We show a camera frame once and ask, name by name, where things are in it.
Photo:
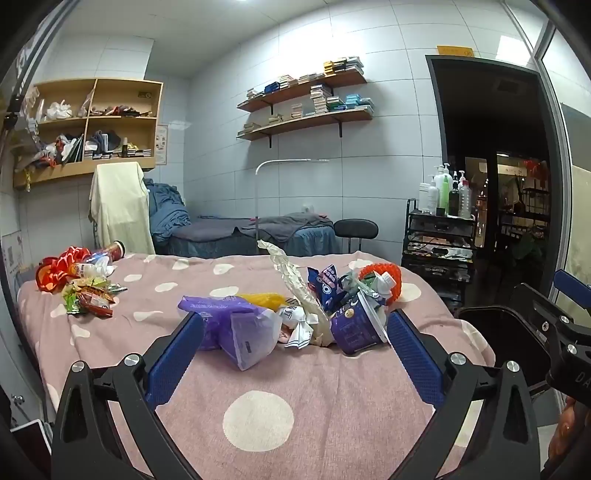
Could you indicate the wooden cubby shelf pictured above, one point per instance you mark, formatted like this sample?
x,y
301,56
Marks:
x,y
92,168

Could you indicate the group of toiletry bottles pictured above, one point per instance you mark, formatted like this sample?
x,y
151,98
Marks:
x,y
443,189

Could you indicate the purple instant noodle cup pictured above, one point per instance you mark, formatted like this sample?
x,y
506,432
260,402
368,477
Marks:
x,y
355,330

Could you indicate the purple plastic bag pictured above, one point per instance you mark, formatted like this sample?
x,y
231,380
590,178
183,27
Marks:
x,y
217,318

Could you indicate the black and white packet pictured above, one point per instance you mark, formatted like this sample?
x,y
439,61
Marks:
x,y
298,330

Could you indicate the pile of snack wrappers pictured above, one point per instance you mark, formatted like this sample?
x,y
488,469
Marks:
x,y
74,295

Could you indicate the cream towel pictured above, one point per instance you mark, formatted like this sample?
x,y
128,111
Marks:
x,y
120,207

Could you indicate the pile of clothes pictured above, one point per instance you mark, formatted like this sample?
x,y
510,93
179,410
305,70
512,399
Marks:
x,y
69,145

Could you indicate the black trolley cart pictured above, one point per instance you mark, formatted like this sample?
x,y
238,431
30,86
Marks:
x,y
438,277

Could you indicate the white plastic bag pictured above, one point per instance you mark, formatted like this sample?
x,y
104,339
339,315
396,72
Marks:
x,y
57,110

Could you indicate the row of stacked boxes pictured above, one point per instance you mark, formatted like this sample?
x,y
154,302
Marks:
x,y
341,66

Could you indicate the yellow door sign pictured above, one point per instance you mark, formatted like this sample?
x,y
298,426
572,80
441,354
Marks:
x,y
455,50

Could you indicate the red chips can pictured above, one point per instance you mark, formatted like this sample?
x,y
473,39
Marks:
x,y
111,251

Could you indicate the blue bedding pile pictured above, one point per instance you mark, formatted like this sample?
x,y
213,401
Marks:
x,y
166,212

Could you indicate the pink polka dot blanket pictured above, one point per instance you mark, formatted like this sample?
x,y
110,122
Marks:
x,y
277,392

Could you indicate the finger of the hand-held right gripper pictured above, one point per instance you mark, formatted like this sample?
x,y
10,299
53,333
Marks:
x,y
572,282
531,300

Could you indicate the clear plastic bottle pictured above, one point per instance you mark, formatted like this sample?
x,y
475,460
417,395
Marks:
x,y
90,269

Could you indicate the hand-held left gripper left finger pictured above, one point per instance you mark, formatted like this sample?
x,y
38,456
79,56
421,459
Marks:
x,y
175,355

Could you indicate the person's right hand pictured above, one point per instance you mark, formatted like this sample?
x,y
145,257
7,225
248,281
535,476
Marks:
x,y
565,429

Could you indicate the white arched lamp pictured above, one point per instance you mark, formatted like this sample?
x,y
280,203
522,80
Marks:
x,y
286,161

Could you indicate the wooden wall shelf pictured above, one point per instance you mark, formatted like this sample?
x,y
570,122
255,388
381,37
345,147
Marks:
x,y
318,121
318,83

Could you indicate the yellow snack packet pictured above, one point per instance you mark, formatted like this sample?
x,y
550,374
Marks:
x,y
265,300

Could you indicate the wall shelves with boxes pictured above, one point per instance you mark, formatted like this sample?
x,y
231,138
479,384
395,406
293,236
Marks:
x,y
323,99

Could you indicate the blue cookie packet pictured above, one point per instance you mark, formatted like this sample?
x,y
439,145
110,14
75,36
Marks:
x,y
325,284

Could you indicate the grey blanket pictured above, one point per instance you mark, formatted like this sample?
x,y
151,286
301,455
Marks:
x,y
277,226

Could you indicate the black stool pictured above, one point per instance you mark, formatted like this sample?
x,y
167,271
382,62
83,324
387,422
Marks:
x,y
355,227

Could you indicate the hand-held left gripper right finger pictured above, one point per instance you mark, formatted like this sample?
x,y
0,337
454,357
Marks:
x,y
413,355

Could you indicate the red ribbon bow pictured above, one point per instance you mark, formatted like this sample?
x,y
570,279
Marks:
x,y
62,270

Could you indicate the blue massage bed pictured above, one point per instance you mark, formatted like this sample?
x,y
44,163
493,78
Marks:
x,y
217,237

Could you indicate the red snack wrapper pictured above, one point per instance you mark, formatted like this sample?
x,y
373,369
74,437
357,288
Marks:
x,y
94,307

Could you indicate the grey wrapper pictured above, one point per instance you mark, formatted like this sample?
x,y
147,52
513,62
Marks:
x,y
353,288

